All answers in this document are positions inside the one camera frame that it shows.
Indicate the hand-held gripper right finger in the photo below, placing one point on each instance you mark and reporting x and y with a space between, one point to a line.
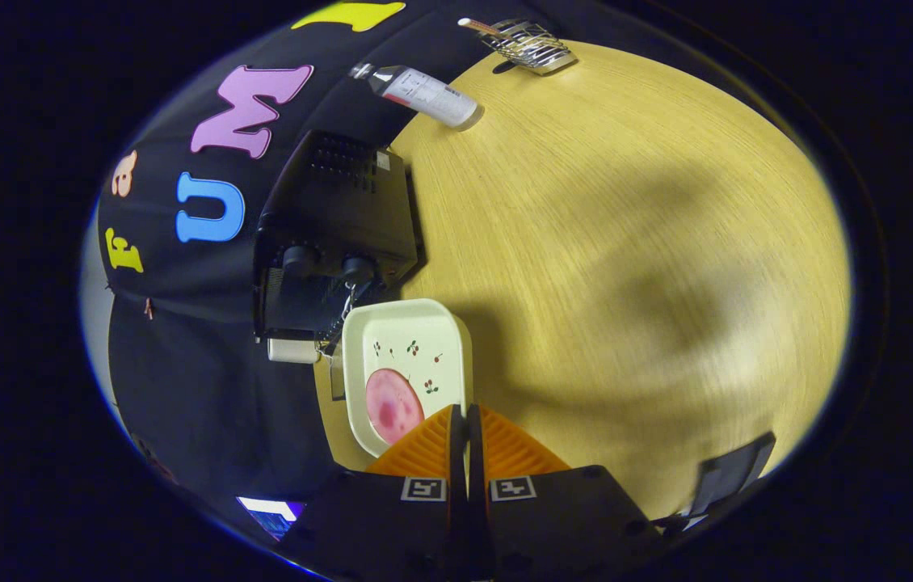
553 533

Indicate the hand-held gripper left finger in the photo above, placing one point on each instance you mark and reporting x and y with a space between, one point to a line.
392 533

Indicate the pink ham slice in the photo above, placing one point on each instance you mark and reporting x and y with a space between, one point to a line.
393 406

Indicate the cream square plate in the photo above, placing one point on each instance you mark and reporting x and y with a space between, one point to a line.
416 323

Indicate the black toaster oven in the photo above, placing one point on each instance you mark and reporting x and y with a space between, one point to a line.
343 210

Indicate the lit screen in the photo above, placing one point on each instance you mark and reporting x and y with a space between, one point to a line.
271 513

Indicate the black backdrop cloth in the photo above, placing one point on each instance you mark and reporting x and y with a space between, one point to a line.
182 364

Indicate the pink clip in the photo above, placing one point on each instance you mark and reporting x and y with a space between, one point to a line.
149 309

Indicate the clear bottle with white label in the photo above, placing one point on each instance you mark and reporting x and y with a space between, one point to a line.
424 93

